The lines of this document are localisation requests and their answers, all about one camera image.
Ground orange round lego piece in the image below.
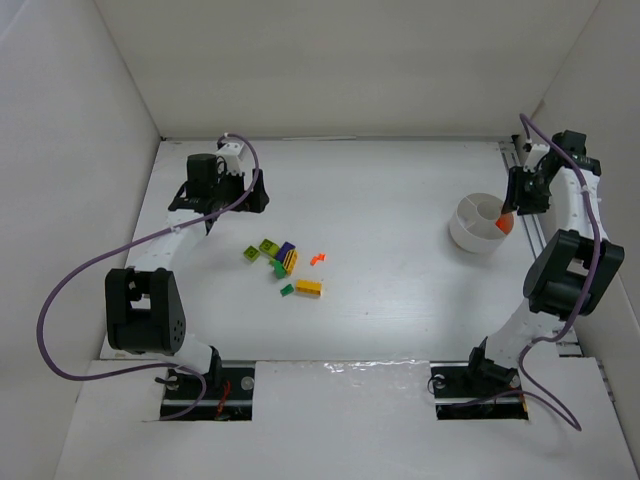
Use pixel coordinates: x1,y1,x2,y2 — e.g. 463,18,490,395
495,213,514,235

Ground small orange lego piece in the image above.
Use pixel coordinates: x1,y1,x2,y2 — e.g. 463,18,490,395
310,253,326,266

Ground yellow long lego brick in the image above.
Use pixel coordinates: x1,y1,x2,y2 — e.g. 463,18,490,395
295,279,323,297

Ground yellow striped curved lego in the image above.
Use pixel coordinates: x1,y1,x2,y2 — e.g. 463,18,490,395
283,249,298,275

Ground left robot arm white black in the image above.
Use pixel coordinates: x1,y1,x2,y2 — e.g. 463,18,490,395
105,142,269,387

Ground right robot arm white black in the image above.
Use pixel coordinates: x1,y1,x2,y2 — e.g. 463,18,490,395
463,130,624,396

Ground white round divided container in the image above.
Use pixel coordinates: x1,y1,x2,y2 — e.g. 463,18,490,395
449,193,510,254

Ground lime green square lego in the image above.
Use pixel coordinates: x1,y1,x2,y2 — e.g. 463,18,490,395
243,246,260,262

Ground lime green lego with swirl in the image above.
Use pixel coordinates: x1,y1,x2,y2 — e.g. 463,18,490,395
259,239,280,258

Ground purple lego plate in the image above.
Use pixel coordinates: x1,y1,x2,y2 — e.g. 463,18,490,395
274,242,295,263

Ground dark green curved lego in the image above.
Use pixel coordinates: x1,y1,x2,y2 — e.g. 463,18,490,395
271,260,287,279

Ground small dark green lego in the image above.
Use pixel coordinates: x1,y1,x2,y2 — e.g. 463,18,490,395
280,284,294,296

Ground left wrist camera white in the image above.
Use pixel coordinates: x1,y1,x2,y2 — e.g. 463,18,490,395
216,142,245,175

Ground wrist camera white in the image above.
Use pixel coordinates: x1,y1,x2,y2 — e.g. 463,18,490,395
523,142,550,172
216,142,245,175

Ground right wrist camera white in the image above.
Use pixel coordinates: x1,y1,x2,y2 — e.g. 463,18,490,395
523,142,550,172

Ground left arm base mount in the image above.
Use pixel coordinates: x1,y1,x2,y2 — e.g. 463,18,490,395
155,361,256,422

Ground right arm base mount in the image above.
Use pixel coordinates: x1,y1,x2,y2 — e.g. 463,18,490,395
427,362,529,421

